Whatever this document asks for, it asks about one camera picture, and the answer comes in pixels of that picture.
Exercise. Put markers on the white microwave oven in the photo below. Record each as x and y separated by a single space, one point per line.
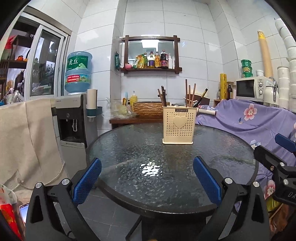
252 88

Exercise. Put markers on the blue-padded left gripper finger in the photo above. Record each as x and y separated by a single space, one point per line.
53 212

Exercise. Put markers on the brown wooden chopstick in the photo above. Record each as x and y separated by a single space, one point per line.
186 94
189 96

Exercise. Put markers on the brown glass bottle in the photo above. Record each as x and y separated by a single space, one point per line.
229 92

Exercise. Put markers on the wooden chopstick in holder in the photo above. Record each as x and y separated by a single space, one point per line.
161 97
162 88

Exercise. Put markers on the yellow roll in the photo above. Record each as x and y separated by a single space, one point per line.
223 86

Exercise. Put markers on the yellow soap bottle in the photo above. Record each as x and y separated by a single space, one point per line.
133 99

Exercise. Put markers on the white pan with lid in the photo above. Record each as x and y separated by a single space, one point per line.
206 111

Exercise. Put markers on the dark soy sauce bottle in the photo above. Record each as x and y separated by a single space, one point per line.
164 60

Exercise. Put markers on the black chopstick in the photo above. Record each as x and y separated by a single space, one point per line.
164 98
202 96

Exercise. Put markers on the green stacked bowls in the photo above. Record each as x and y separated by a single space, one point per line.
246 68

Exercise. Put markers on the round glass table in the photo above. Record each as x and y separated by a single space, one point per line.
157 181

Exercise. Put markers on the woven brown basin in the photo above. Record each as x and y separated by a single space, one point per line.
148 109

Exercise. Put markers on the wooden wall shelf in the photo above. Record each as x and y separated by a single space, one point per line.
142 53

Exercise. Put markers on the plastic bag with vegetables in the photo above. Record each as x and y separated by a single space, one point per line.
115 109

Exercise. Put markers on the blue water jug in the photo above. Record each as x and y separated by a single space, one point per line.
78 71

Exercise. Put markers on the cream plastic utensil holder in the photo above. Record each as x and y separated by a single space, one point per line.
178 125

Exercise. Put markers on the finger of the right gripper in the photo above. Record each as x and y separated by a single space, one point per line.
285 143
270 161

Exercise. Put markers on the white water dispenser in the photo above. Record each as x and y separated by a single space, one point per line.
76 131

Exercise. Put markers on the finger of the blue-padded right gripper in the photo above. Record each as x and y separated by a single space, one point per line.
251 222

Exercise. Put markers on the beige cloth cover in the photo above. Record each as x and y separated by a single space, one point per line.
29 145

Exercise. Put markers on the wooden counter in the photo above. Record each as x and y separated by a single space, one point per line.
119 122

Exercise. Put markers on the purple floral cloth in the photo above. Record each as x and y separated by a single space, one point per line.
236 121

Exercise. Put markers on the paper cup holder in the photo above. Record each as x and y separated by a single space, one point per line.
93 111

